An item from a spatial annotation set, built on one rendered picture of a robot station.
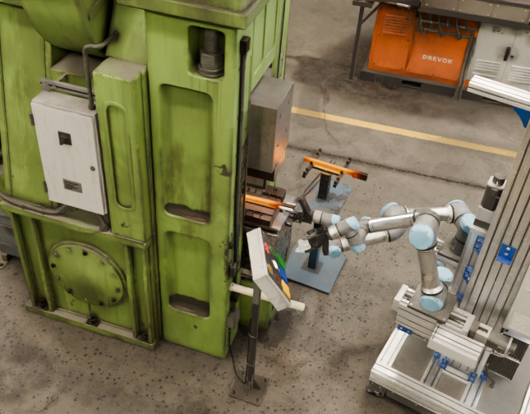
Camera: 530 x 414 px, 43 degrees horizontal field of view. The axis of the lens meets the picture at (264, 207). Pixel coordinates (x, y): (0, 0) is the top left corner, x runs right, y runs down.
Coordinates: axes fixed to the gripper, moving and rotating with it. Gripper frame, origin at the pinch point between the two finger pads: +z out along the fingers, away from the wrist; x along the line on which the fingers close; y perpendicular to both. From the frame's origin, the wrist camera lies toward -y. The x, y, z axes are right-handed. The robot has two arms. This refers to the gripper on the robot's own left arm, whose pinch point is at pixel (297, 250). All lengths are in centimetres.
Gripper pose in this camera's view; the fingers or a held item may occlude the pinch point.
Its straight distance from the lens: 357.1
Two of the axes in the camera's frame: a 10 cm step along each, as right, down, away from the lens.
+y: -4.7, -7.0, -5.4
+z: -8.8, 4.1, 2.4
